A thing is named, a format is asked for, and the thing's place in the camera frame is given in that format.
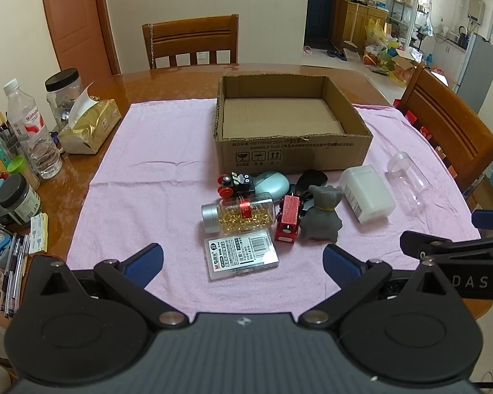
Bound wall water heater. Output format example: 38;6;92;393
467;0;485;23

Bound bag of pens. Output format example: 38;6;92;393
0;109;20;161

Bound bundle of loose pens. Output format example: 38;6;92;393
0;232;31;318

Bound gold tissue pack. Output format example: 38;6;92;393
58;83;122;155

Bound brown cardboard box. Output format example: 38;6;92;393
213;73;374;174

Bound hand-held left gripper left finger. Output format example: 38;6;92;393
22;243;188;332

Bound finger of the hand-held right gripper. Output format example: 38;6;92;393
472;209;493;236
400;231;483;264

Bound wooden chair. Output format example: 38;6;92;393
142;14;240;70
395;65;493;198

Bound dark jar black lid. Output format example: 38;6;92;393
0;173;42;226

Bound clear water bottle red label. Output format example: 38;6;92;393
3;79;63;180

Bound white plastic box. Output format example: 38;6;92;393
339;165;396;225

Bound green cap toothpick holder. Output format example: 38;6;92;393
7;156;39;191

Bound dark blue door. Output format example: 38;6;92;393
305;0;336;48

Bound wooden cabinet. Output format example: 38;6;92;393
339;0;389;52

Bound brown wooden door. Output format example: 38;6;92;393
39;0;122;85

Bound yellow plastic bags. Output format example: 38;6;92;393
364;18;399;75

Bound small white card box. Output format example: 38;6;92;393
29;213;49;254

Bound black toy car red wheels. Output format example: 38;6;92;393
218;172;256;201

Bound clear bottle of gold pins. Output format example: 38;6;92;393
201;192;276;234

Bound black oval case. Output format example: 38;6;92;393
288;169;328;214

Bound grey refrigerator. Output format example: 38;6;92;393
456;35;493;112

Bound clear plastic case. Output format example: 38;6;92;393
204;231;280;282

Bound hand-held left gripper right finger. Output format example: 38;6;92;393
298;243;467;332

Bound plastic jar black lid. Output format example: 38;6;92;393
45;68;85;132

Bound red toy train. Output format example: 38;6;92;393
274;194;302;244

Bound open cardboard box on floor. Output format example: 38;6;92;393
388;51;420;87

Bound pink towel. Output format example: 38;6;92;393
67;99;483;317

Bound light teal computer mouse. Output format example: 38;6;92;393
252;171;291;197

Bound clear plastic jar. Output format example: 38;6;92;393
386;152;433;208

